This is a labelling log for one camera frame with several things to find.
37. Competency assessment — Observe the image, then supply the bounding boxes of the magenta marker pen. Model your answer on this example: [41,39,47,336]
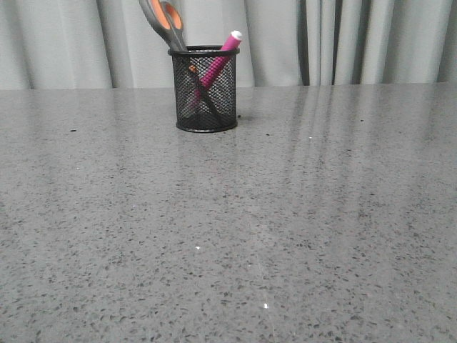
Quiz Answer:
[192,30,243,106]

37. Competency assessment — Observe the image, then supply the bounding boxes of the grey and orange scissors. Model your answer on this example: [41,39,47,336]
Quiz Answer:
[139,1,221,121]

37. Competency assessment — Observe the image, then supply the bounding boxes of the black mesh pen cup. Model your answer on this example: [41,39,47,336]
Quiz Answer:
[169,46,240,133]

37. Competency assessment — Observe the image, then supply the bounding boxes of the grey curtain backdrop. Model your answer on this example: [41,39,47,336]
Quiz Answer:
[1,1,456,90]

